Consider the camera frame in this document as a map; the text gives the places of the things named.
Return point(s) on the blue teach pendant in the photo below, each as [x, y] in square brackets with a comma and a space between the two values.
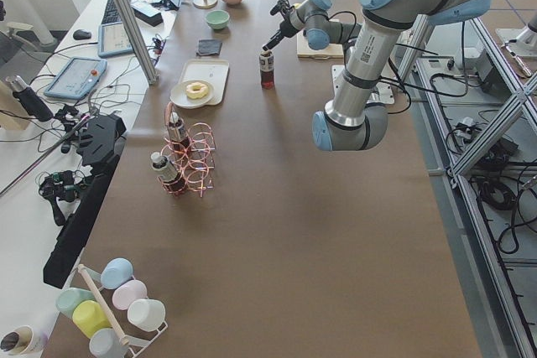
[78, 77]
[113, 40]

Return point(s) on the folded grey cloth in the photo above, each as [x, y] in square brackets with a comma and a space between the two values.
[209, 47]

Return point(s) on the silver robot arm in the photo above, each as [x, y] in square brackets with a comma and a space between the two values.
[311, 17]
[351, 121]

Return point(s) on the copper wire bottle rack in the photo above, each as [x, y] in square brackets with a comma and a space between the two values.
[196, 163]

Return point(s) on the wooden cutting board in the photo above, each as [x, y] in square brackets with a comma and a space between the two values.
[332, 51]

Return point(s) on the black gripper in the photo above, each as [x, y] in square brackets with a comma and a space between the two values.
[282, 29]

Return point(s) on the tea bottle front rack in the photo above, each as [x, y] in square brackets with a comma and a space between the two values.
[169, 176]

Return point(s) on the tea bottle rear left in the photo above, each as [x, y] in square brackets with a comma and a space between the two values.
[177, 133]

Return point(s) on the cream rectangular tray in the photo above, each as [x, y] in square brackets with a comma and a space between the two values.
[214, 72]

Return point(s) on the glazed ring donut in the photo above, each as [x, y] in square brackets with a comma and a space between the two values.
[196, 90]

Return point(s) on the tea bottle white cap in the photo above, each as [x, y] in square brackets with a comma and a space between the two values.
[266, 66]

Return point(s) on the white round plate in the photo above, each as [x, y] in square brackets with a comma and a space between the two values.
[179, 98]

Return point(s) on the pastel cup rack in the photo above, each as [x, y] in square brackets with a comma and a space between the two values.
[113, 310]

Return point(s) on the green bowl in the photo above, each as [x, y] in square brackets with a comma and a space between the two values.
[217, 19]

